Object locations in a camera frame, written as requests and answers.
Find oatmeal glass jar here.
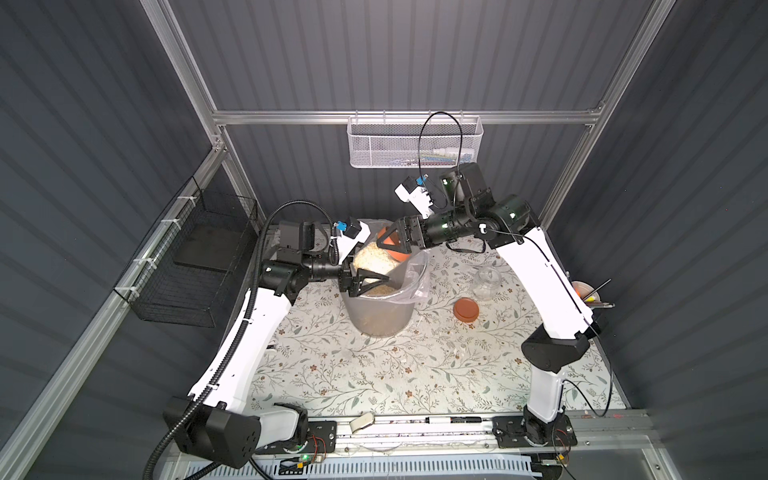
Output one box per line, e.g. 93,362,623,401
471,267,502,300
353,241,399,275

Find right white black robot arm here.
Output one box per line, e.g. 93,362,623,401
384,163,597,426

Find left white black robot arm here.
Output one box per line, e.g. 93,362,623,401
159,218,388,468

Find grey trash bin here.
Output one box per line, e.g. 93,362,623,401
342,249,430,338

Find clear plastic bin liner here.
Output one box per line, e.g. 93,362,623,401
338,218,432,307

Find markers in white basket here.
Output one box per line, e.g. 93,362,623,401
379,147,477,167

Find floral table mat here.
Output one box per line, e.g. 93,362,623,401
248,224,628,419

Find white tape roll piece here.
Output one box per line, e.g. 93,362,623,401
349,412,375,434

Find white perforated vent strip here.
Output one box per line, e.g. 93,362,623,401
179,454,541,480

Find white utensil cup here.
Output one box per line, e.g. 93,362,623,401
571,279,615,310

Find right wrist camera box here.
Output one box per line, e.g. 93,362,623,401
394,176,434,219

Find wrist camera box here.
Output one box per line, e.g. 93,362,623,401
332,217,370,265
394,176,434,219

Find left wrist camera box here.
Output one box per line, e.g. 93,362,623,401
332,217,370,265

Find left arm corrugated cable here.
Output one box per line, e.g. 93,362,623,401
142,199,334,480

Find white wire mesh basket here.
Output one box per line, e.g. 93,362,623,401
346,114,484,169

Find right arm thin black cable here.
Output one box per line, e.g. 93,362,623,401
417,110,464,181

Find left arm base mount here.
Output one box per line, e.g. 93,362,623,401
255,421,338,455

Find black wire basket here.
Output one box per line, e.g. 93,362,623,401
115,182,259,328

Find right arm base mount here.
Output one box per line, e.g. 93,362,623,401
491,411,578,449

